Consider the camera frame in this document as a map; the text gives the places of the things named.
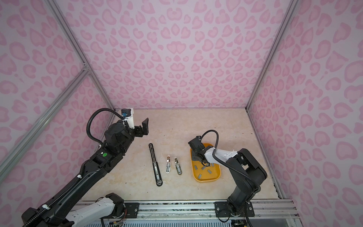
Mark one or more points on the diagonal aluminium frame bar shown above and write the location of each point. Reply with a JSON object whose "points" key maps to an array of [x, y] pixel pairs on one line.
{"points": [[19, 150]]}

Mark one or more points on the pink mini stapler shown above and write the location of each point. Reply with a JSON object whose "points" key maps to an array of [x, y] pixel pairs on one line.
{"points": [[168, 165]]}

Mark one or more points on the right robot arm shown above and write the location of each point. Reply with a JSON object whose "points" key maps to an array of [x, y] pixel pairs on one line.
{"points": [[247, 173]]}

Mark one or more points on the yellow plastic tray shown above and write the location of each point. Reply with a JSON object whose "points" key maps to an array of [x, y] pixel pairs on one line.
{"points": [[203, 173]]}

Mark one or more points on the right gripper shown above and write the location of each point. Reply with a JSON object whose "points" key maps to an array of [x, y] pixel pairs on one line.
{"points": [[193, 156]]}

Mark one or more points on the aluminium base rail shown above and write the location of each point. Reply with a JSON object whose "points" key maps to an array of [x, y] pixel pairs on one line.
{"points": [[202, 213]]}

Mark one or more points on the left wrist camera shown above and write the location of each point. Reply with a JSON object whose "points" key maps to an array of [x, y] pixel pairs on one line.
{"points": [[128, 113]]}

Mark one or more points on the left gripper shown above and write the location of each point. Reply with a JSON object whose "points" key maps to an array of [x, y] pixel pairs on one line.
{"points": [[145, 130]]}

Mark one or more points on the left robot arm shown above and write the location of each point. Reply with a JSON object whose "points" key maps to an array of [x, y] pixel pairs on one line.
{"points": [[58, 211]]}

